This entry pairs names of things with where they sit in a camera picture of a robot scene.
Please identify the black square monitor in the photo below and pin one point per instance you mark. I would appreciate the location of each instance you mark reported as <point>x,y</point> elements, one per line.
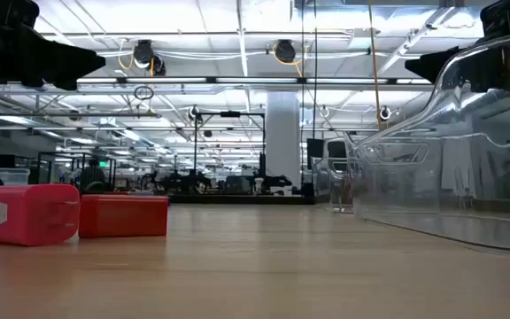
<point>315,148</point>

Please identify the ceiling light strip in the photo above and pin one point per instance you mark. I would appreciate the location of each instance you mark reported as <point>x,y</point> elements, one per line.
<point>255,80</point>

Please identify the white column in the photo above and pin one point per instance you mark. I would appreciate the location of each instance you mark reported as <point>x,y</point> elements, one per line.
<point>283,137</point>

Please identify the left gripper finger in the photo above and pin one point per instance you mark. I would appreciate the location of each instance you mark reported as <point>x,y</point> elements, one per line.
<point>56,64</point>

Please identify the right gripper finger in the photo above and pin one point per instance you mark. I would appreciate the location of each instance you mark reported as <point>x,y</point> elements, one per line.
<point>436,64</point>

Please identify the red square charger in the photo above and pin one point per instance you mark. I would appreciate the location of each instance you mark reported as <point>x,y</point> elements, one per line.
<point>123,217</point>

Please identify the black aluminium table frame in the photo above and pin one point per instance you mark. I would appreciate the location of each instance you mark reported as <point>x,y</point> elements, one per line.
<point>237,199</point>

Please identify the black background frame rig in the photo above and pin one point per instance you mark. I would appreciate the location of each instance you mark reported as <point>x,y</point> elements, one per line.
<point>195,146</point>

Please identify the clear storage bin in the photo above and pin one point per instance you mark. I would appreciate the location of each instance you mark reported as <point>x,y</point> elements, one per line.
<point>10,176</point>

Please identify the pink charger with prongs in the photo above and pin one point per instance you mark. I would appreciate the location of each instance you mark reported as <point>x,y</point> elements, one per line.
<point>33,215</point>

